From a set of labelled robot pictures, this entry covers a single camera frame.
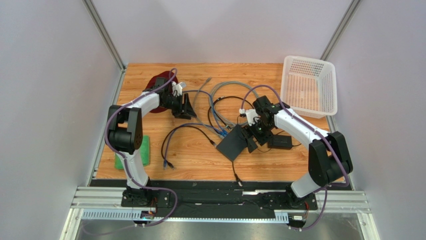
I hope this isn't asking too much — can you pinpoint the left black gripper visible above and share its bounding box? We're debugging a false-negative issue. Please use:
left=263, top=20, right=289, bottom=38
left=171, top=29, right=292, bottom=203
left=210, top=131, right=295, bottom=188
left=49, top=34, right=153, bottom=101
left=160, top=93, right=197, bottom=121

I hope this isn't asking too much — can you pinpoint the black network switch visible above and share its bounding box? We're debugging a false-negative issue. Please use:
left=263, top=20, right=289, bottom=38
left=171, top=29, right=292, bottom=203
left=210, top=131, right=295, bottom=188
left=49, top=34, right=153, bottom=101
left=216, top=125, right=248, bottom=162

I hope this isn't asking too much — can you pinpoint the blue ethernet cable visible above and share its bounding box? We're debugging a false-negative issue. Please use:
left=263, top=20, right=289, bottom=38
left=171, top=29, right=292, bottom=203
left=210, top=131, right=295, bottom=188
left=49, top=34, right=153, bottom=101
left=181, top=89, right=229, bottom=137
left=162, top=122, right=225, bottom=169

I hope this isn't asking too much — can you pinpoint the black braided ethernet cable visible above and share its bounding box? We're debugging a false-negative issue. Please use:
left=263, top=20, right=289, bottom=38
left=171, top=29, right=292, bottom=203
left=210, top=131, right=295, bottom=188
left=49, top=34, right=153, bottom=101
left=160, top=124, right=217, bottom=169

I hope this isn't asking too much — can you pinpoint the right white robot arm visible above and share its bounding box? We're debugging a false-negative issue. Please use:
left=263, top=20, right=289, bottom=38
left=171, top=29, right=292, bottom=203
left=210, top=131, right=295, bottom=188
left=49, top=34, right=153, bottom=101
left=239, top=96, right=354, bottom=199

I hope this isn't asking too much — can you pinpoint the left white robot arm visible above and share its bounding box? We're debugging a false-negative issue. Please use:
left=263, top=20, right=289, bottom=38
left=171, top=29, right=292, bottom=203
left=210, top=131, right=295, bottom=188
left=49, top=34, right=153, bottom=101
left=104, top=77, right=197, bottom=196

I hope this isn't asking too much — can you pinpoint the black power adapter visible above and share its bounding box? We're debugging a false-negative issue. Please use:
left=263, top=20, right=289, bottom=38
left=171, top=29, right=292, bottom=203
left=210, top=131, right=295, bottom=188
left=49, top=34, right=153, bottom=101
left=267, top=135, right=293, bottom=150

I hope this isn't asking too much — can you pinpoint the dark red cloth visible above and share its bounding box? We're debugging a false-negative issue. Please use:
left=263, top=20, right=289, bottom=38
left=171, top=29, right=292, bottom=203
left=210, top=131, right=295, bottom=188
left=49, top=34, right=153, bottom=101
left=144, top=71, right=179, bottom=114

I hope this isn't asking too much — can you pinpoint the green cloth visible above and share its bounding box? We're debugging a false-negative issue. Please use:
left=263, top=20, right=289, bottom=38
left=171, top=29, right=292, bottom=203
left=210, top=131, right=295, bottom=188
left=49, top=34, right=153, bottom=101
left=114, top=135, right=150, bottom=170

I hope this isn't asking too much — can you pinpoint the white plastic basket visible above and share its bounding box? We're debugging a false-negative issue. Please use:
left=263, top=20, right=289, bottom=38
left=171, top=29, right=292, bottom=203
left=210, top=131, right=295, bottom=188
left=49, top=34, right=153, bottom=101
left=280, top=55, right=338, bottom=119

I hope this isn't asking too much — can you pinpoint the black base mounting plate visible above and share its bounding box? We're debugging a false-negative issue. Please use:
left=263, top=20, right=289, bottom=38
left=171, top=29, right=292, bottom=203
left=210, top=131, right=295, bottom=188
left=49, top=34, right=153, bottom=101
left=121, top=180, right=319, bottom=219

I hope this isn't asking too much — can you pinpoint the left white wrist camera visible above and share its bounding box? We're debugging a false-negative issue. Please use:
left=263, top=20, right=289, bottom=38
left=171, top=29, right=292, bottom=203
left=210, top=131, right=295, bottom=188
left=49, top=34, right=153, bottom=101
left=172, top=81, right=187, bottom=97

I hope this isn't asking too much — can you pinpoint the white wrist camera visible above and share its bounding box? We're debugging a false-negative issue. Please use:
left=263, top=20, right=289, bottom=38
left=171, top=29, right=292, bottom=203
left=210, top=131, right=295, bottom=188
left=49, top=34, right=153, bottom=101
left=172, top=81, right=187, bottom=97
left=239, top=108, right=260, bottom=126

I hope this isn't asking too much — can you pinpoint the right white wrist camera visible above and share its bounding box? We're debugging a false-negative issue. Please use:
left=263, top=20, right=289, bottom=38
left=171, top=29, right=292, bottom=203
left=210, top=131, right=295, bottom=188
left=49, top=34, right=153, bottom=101
left=239, top=108, right=260, bottom=126

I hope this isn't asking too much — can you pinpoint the thin black power cord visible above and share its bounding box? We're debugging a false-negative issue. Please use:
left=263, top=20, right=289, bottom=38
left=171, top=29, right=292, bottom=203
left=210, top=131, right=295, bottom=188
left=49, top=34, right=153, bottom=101
left=207, top=95, right=302, bottom=186

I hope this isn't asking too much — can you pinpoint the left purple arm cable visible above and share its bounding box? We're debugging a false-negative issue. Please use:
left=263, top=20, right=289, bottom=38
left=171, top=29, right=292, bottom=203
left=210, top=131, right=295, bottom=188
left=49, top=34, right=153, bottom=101
left=104, top=67, right=179, bottom=228

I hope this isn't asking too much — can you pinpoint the aluminium frame rail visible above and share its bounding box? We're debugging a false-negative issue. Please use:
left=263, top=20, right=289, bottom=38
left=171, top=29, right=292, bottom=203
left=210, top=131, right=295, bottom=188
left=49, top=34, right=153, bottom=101
left=60, top=181, right=380, bottom=240

